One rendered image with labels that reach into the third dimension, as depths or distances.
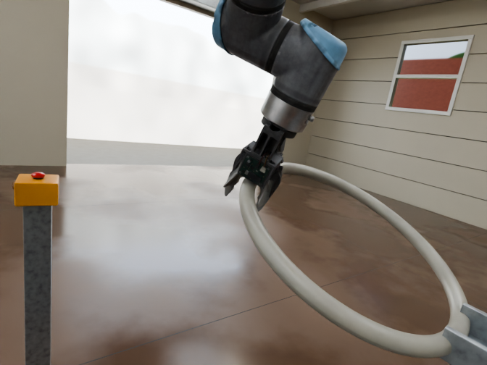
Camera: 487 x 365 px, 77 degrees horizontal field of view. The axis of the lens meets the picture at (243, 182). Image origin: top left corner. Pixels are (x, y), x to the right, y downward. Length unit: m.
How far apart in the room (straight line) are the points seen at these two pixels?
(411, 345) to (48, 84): 5.89
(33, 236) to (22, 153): 4.90
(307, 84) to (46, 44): 5.67
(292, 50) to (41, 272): 1.13
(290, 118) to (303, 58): 0.10
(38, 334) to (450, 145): 6.81
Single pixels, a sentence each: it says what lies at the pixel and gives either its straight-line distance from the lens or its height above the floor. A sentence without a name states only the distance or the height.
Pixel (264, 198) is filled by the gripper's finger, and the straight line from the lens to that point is 0.65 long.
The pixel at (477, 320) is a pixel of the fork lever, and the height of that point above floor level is 1.12.
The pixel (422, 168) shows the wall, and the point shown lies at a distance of 7.30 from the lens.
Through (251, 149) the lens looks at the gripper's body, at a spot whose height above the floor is 1.34.
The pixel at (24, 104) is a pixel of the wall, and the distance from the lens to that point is 6.04.
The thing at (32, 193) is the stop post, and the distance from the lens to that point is 1.21.
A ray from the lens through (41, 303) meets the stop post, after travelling 1.41.
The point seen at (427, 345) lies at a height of 1.13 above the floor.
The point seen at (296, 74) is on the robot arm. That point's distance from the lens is 0.53.
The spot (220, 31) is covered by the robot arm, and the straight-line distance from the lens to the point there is 0.56.
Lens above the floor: 1.41
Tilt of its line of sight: 13 degrees down
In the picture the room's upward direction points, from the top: 9 degrees clockwise
